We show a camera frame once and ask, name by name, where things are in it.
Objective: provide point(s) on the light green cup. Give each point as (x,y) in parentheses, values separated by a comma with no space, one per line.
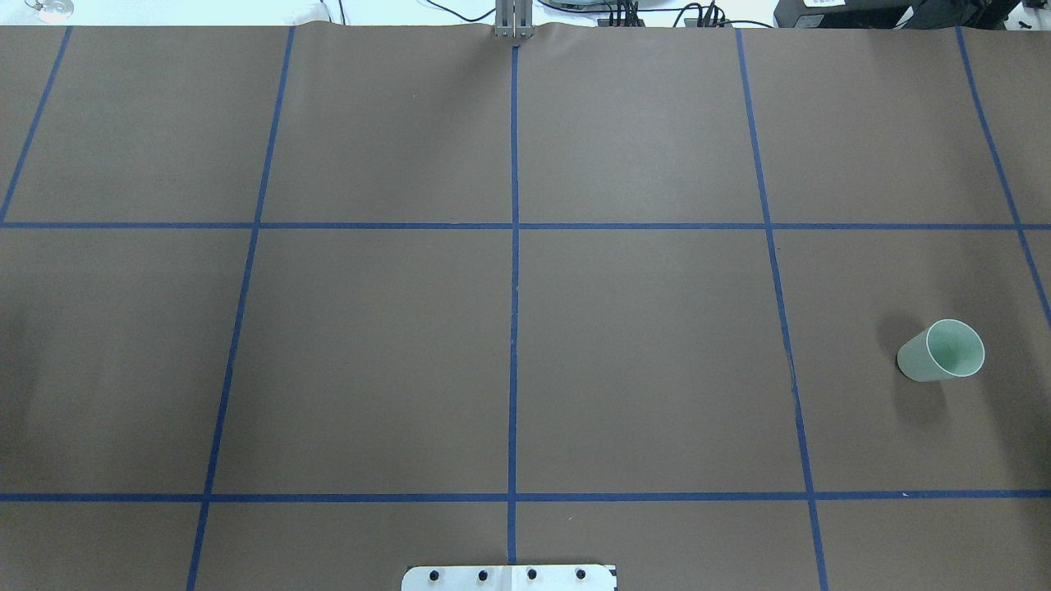
(947,349)

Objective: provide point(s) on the brown table mat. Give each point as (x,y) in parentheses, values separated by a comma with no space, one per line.
(304,307)

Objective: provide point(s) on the silver camera pole bracket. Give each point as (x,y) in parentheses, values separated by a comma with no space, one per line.
(513,19)

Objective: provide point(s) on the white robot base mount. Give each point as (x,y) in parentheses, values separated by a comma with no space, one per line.
(512,577)

